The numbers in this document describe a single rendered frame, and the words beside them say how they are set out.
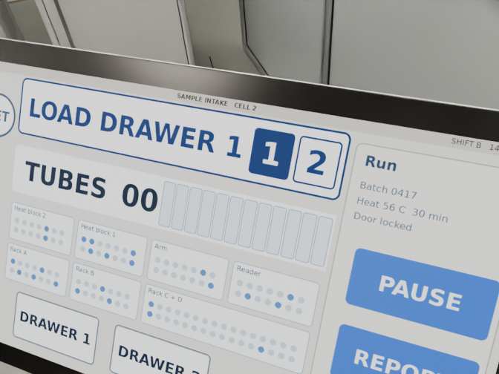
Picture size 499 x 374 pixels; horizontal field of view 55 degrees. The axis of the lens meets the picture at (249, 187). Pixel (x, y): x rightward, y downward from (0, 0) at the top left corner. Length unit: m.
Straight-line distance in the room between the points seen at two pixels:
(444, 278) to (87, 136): 0.31
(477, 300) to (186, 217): 0.23
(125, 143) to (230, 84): 0.11
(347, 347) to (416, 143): 0.16
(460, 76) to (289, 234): 0.85
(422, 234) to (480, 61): 0.78
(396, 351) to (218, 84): 0.24
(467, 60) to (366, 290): 0.83
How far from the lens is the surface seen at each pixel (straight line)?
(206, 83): 0.39
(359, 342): 0.38
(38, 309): 0.50
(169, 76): 0.40
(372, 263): 0.36
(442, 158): 0.35
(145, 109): 0.41
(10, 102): 0.49
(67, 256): 0.47
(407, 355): 0.38
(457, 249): 0.36
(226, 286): 0.39
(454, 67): 1.17
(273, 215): 0.37
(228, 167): 0.38
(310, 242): 0.37
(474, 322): 0.38
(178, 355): 0.43
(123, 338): 0.46
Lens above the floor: 1.40
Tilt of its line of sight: 46 degrees down
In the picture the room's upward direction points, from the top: 6 degrees counter-clockwise
